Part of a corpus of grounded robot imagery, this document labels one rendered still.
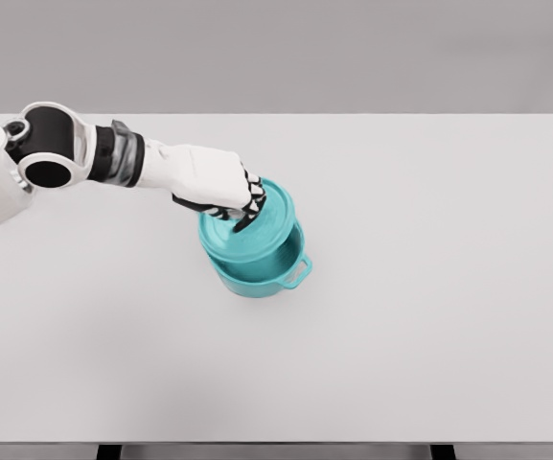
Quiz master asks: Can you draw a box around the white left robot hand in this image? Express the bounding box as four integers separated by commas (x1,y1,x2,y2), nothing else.
166,145,266,235

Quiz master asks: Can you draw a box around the teal pot lid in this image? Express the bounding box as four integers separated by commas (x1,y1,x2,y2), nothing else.
197,176,298,265

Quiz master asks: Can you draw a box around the teal pot with handles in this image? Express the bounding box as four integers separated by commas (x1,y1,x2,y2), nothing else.
206,220,313,297

